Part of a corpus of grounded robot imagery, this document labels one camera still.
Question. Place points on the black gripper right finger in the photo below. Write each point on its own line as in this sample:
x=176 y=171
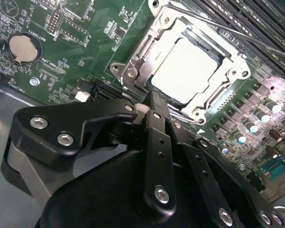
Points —
x=213 y=194

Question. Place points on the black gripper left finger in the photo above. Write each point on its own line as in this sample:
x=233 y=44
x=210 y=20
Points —
x=159 y=171

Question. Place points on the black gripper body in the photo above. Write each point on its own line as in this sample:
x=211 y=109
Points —
x=97 y=202

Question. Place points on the metal socket cover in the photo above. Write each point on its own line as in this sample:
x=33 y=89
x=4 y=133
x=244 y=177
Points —
x=161 y=45

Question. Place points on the silver CPU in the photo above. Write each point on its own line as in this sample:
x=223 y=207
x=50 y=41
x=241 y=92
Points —
x=187 y=69

